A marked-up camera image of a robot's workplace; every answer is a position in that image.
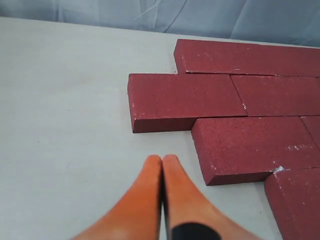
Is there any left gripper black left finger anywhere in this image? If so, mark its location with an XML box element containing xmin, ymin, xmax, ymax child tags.
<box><xmin>74</xmin><ymin>155</ymin><xmax>163</xmax><ymax>240</ymax></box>

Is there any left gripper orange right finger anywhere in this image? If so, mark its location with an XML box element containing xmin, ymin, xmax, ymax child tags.
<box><xmin>162</xmin><ymin>154</ymin><xmax>253</xmax><ymax>240</ymax></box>

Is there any chipped red brick white spot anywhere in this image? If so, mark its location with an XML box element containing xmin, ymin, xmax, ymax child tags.
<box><xmin>191</xmin><ymin>116</ymin><xmax>320</xmax><ymax>186</ymax></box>

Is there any grey fabric backdrop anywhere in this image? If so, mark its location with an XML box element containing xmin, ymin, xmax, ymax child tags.
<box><xmin>0</xmin><ymin>0</ymin><xmax>320</xmax><ymax>47</ymax></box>

